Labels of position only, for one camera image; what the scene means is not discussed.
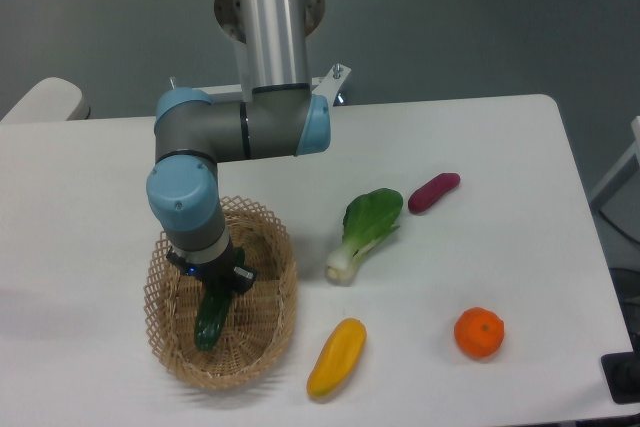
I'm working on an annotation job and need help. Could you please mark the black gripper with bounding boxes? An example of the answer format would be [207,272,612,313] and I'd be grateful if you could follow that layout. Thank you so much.
[166,246,257,295]

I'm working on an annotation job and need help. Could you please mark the green cucumber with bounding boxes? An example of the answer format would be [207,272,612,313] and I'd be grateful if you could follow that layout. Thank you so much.
[194,273,243,352]

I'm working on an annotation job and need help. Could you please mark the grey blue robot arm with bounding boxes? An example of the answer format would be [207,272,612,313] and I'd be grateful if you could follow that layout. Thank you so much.
[146,0,333,294]

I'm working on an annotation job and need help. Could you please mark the woven wicker basket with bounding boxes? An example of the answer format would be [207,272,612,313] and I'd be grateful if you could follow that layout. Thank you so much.
[144,197,297,390]

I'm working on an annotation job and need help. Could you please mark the yellow mango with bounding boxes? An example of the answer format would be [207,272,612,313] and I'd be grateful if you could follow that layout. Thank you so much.
[306,318,367,400]

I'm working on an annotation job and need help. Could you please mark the green bok choy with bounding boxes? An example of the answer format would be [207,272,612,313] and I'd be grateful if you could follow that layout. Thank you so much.
[326,188,404,285]

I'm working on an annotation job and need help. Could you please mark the purple sweet potato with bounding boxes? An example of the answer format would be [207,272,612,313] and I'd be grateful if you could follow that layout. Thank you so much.
[408,173,461,214]

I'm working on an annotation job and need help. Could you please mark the white chair armrest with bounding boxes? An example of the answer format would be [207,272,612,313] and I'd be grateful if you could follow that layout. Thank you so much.
[1,77,91,125]

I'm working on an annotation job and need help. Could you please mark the orange tangerine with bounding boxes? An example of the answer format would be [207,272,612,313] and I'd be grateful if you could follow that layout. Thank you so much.
[454,307,505,359]

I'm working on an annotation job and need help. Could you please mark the black device at table edge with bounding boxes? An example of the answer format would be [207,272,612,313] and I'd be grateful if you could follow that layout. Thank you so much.
[601,352,639,405]

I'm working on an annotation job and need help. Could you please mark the white furniture at right edge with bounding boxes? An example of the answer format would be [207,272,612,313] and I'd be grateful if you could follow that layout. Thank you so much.
[588,117,639,211]

